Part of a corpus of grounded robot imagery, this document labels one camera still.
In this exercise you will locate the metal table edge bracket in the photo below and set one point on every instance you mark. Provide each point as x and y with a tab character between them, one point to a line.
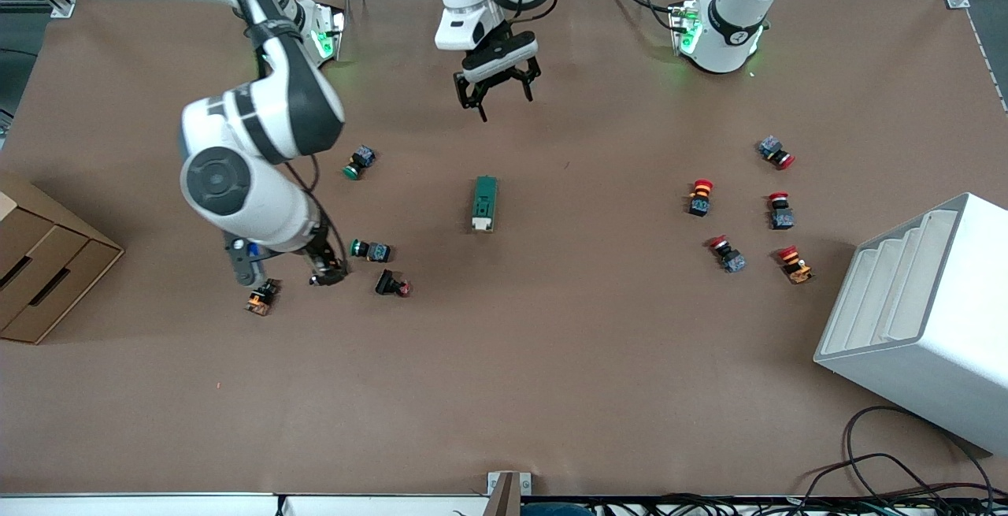
504	496

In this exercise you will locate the red button with grey block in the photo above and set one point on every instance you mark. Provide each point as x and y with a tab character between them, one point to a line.
770	146
734	262
782	219

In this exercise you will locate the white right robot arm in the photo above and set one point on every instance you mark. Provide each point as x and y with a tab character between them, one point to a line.
236	185

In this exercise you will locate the black square push button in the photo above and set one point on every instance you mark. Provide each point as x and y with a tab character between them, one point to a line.
386	283

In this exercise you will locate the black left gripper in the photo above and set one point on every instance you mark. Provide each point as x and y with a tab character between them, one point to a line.
494	83

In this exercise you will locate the brown cardboard box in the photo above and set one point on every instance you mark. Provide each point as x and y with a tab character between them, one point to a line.
47	264

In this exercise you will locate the white table edge rail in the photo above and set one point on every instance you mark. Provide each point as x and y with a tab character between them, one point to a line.
157	506

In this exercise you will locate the red button with orange block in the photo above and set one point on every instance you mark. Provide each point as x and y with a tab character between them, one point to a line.
797	270
698	205

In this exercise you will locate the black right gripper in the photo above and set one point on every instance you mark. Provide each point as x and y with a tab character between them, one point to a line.
320	251

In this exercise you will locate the green mushroom push button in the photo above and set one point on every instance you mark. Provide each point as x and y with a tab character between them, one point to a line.
378	252
362	158

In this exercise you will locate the white stepped rack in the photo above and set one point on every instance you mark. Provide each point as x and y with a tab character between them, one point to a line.
929	374

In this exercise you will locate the blue round object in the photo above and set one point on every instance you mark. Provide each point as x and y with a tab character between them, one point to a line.
555	511

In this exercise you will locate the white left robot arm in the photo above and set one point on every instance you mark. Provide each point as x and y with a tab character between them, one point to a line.
732	35

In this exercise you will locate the green load switch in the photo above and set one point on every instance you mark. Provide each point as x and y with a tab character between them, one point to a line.
485	201

